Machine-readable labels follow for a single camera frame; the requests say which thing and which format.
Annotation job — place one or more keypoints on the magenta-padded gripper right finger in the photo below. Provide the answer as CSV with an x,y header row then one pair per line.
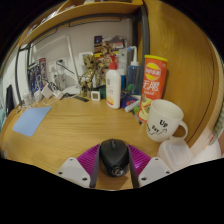
x,y
140,161

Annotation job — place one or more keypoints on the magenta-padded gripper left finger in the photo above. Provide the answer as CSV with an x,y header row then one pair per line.
x,y
87,161

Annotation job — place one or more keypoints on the black computer mouse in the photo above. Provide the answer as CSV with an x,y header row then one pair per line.
x,y
114,156

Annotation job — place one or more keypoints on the blue mouse pad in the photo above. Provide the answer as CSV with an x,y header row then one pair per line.
x,y
31,120

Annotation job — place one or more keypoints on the white mug with black print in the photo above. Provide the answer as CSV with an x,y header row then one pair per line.
x,y
161,120

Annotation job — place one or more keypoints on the blue flat package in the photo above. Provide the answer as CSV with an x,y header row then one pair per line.
x,y
128,101

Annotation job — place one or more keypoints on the small white square clock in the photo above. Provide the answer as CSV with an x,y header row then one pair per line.
x,y
95,96

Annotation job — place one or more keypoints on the white lotion bottle red pump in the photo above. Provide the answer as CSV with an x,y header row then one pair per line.
x,y
113,88

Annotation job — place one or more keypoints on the white charger block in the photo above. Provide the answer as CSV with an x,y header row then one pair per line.
x,y
47,90

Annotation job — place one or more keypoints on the orange chips can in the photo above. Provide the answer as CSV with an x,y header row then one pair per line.
x,y
154,80

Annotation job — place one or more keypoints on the blue spray bottle white nozzle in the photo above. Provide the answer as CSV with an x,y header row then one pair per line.
x,y
132,76

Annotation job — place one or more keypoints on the tan robot model figure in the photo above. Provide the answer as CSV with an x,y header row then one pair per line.
x,y
89,71

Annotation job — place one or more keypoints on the robot model kit box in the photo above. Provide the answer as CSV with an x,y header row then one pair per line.
x,y
36,76

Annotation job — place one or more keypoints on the wooden overhead shelf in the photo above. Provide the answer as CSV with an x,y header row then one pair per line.
x,y
90,11

